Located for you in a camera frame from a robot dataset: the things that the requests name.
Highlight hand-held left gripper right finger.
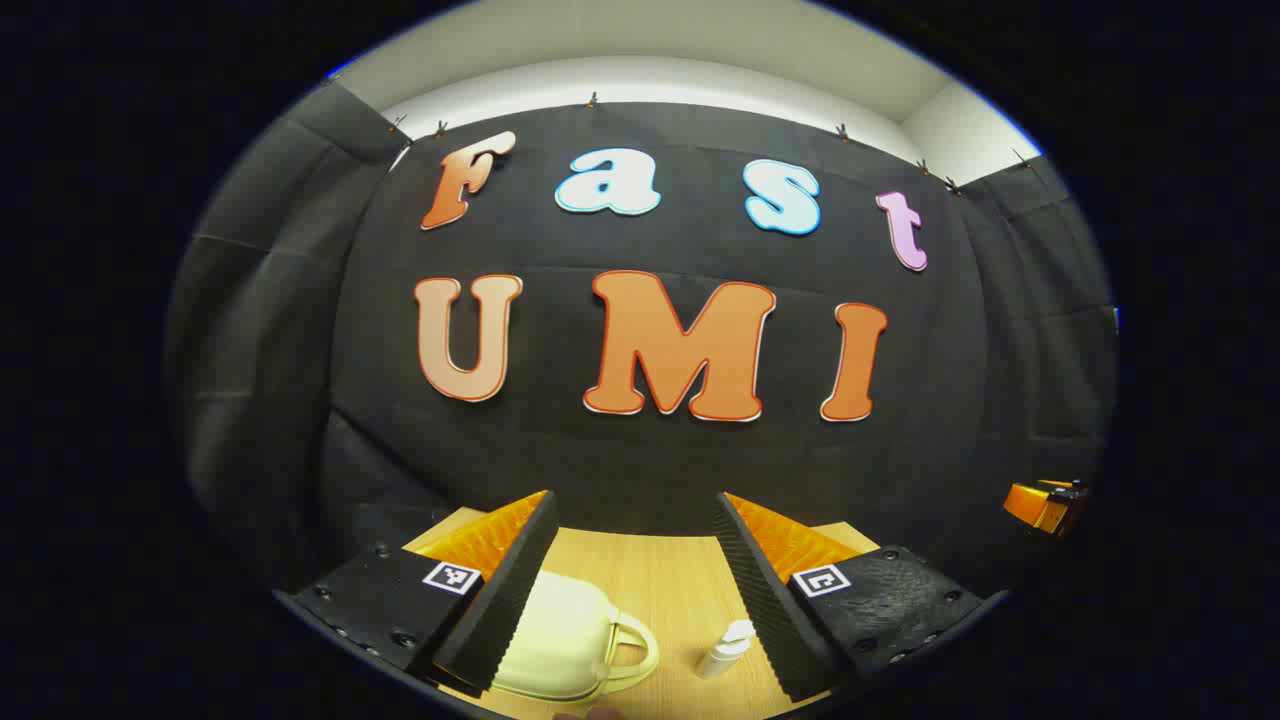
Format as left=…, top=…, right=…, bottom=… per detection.
left=713, top=492, right=1009, bottom=703

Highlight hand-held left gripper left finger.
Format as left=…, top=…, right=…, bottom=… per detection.
left=275, top=490, right=558, bottom=698

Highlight white pump bottle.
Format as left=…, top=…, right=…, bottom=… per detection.
left=695, top=619, right=758, bottom=681

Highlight cream yellow suitcase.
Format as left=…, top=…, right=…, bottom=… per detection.
left=490, top=570, right=661, bottom=701

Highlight row of small backdrop clips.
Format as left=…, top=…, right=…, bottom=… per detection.
left=325, top=70, right=1036, bottom=196

